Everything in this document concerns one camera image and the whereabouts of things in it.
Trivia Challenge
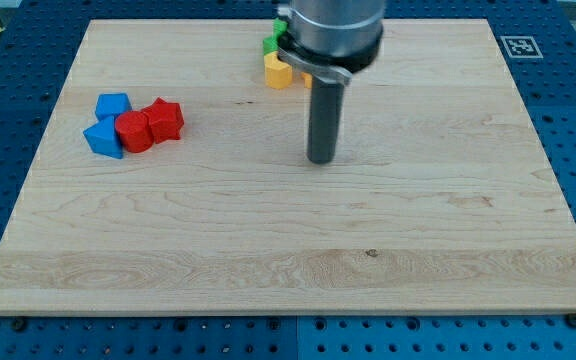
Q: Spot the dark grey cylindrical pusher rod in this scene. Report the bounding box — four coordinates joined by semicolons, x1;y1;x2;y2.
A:
307;77;344;164

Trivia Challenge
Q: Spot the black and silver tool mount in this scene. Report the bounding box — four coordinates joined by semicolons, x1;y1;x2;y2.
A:
277;24;383;86

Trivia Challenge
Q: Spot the yellow hexagon block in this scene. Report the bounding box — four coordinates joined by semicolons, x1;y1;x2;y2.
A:
264;51;293;90

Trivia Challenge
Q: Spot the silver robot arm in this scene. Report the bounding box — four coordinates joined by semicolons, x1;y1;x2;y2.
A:
277;0;386;164

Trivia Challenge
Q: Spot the yellow heart block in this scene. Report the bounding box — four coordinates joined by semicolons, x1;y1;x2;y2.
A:
301;72;312;89

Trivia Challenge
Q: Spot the green block lower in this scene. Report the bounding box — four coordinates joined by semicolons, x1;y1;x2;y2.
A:
262;35;278;56

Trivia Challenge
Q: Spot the green block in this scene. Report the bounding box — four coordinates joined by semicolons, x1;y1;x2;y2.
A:
273;18;288;37
262;35;278;56

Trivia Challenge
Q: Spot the green block upper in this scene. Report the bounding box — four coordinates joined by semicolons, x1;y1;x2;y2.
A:
273;18;288;37

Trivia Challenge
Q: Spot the light wooden board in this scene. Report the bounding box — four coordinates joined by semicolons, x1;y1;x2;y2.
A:
0;19;576;317

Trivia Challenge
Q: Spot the red star block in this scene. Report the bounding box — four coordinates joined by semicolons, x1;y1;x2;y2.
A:
141;98;184;144

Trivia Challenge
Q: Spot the white fiducial marker tag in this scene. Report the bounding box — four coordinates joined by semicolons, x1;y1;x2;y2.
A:
500;35;543;59

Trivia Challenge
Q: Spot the red cylinder block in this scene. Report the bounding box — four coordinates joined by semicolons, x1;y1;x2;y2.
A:
115;111;154;153

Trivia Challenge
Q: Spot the blue cube block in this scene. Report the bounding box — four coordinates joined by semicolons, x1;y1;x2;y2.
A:
95;93;132;121

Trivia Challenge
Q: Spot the blue triangle block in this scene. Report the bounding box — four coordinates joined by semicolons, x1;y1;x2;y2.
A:
83;116;123;159

